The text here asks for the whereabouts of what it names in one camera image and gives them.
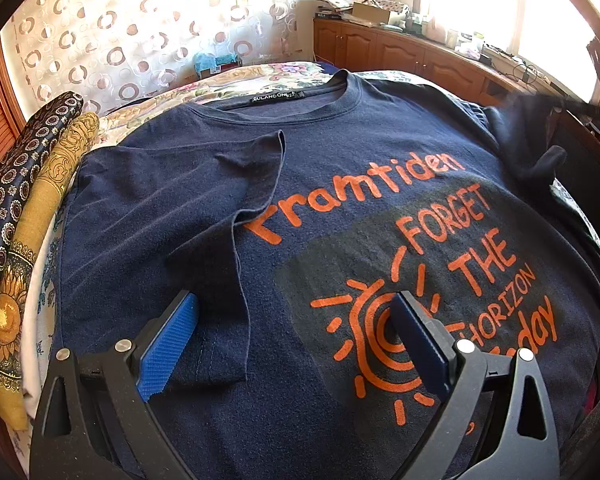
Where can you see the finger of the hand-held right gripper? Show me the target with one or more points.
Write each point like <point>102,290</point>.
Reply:
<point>590,110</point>

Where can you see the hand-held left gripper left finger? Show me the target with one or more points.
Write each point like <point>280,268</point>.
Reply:
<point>170,340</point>

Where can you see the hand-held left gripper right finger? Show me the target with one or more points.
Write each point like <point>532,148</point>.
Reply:
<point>425,340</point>

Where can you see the navy t-shirt orange print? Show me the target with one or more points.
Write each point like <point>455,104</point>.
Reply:
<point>305,170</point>

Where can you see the yellow patterned folded cloth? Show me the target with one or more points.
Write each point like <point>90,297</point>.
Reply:
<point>35,210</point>

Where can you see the wooden cabinet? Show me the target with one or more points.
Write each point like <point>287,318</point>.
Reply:
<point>395,52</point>

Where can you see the dark circle-patterned folded cloth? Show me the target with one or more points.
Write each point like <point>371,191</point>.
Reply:
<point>10,195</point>

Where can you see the cardboard box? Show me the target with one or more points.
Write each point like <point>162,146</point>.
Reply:
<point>372,12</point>

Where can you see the pink floral blanket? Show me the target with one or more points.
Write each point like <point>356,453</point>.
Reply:
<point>190,92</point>

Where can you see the pile of printed fabric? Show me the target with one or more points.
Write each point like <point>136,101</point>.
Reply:
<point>335,4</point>

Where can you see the teal tissue box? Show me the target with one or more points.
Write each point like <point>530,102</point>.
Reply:
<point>207,62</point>

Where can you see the sheer circle-patterned curtain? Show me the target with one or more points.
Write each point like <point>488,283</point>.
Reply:
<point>130,20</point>

